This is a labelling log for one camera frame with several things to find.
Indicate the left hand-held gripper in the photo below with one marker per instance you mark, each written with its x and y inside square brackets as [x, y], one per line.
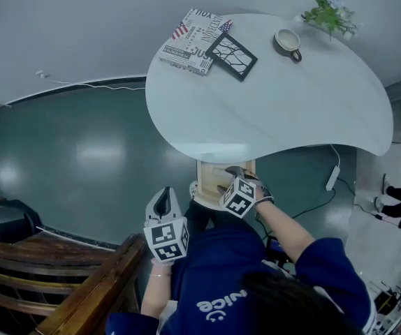
[167, 239]

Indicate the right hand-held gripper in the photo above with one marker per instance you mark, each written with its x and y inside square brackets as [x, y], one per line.
[239, 198]

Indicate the wooden desk drawer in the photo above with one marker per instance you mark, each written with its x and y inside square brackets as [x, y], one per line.
[207, 184]

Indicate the person's left forearm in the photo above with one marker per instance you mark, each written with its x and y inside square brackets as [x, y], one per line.
[156, 293]

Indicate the person's right forearm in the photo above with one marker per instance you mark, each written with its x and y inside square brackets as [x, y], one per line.
[286, 230]

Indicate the white desk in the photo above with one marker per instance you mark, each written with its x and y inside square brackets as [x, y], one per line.
[274, 110]

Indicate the person's white shoe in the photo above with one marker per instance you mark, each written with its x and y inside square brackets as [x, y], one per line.
[193, 188]

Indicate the person's black trousers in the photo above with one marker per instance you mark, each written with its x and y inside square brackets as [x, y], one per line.
[204, 218]

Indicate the person's blue shirt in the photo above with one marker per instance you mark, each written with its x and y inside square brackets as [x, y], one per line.
[221, 274]

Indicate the white power adapter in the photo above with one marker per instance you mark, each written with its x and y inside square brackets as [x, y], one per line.
[333, 177]

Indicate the dark wooden bench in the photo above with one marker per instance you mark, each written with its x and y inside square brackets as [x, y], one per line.
[81, 281]

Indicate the newspaper print box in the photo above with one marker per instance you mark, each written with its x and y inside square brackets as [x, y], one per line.
[189, 44]

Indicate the brown and white mug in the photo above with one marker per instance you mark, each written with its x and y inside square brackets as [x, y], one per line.
[286, 39]

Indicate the black bag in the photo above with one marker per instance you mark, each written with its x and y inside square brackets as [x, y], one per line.
[8, 218]

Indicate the green plant with flowers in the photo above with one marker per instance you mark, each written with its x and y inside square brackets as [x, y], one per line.
[328, 12]

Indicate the black equipment box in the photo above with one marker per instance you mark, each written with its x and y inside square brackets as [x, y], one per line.
[385, 302]

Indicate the black picture frame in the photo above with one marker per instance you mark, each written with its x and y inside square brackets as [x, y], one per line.
[232, 56]

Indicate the white wall plug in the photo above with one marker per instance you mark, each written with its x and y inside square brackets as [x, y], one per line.
[40, 74]

